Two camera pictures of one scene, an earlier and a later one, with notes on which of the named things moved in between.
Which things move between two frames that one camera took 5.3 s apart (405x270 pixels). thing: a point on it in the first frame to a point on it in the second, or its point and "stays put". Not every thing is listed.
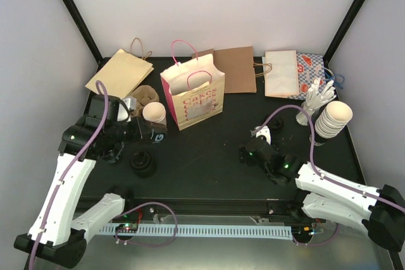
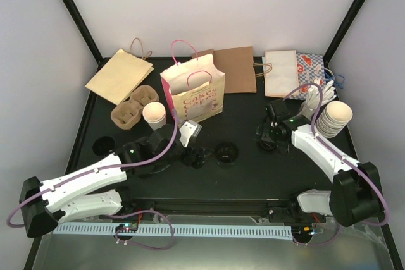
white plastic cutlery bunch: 316,97 stays put
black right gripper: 242,151 to 265,135
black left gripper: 138,133 to 198,162
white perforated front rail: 275,233 stays put
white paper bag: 283,79 stays put
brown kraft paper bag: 237,64 stays put
